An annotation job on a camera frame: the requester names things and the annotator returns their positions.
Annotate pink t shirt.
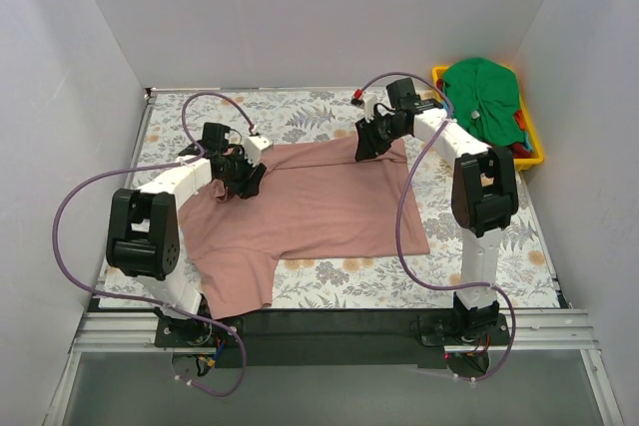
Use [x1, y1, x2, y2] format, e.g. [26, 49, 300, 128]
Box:
[179, 136, 430, 319]

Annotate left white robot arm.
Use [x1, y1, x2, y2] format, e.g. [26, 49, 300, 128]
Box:
[106, 123, 274, 346]

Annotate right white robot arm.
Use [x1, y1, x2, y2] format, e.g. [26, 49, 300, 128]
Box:
[350, 74, 519, 344]

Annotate floral patterned table mat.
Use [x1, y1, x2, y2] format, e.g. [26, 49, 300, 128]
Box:
[97, 89, 559, 310]

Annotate green t shirt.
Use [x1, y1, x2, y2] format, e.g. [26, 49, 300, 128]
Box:
[441, 58, 524, 147]

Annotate yellow plastic bin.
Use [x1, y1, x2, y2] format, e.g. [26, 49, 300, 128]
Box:
[431, 58, 544, 171]

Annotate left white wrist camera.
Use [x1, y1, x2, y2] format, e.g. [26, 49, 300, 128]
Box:
[243, 126, 274, 167]

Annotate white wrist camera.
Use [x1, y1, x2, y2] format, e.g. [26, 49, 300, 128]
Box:
[243, 126, 274, 167]
[350, 89, 379, 123]

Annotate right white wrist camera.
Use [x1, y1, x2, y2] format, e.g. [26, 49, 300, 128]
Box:
[350, 89, 379, 123]

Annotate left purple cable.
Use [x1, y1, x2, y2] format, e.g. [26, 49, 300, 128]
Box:
[51, 90, 250, 397]

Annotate purple cable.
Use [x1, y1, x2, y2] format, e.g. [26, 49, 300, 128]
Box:
[351, 71, 515, 383]
[51, 90, 250, 397]

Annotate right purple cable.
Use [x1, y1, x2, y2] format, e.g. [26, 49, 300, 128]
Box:
[351, 71, 515, 383]

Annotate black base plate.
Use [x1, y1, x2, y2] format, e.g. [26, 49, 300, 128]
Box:
[154, 309, 511, 370]

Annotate aluminium mounting rail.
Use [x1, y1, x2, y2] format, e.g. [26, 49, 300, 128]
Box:
[45, 309, 623, 425]

